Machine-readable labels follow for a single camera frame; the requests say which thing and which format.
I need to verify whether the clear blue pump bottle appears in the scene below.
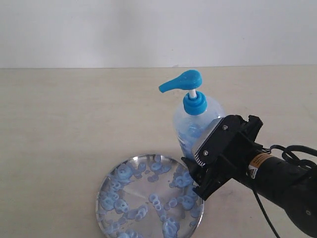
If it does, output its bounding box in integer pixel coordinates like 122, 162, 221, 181
158, 69, 225, 160

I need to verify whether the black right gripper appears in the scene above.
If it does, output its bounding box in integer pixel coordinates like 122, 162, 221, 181
181, 115, 263, 201

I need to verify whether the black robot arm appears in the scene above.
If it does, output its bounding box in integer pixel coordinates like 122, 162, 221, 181
183, 115, 317, 238

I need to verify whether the round metal plate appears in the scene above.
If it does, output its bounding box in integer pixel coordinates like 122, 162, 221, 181
96, 154, 204, 238

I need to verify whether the black cable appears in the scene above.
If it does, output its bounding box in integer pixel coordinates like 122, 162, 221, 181
252, 145, 317, 238

